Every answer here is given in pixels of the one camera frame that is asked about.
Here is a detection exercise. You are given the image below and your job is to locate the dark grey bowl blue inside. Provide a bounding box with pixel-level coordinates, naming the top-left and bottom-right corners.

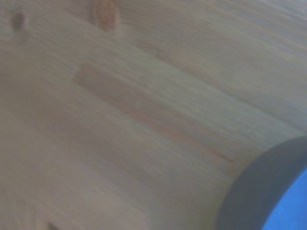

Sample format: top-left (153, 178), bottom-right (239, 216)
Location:
top-left (215, 135), bottom-right (307, 230)

